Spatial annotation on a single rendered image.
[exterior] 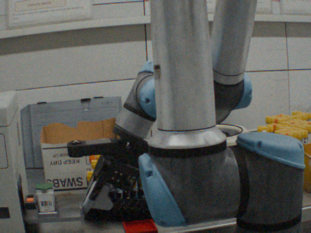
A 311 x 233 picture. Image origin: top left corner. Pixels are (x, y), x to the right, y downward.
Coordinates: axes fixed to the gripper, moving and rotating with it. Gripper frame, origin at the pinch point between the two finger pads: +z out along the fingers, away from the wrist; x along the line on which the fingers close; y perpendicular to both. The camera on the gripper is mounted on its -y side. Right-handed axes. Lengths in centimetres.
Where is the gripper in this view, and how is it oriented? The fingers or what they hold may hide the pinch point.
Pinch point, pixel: (82, 208)
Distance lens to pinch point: 114.5
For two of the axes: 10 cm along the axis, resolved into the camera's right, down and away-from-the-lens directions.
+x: -1.9, -1.6, 9.7
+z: -4.4, 8.9, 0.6
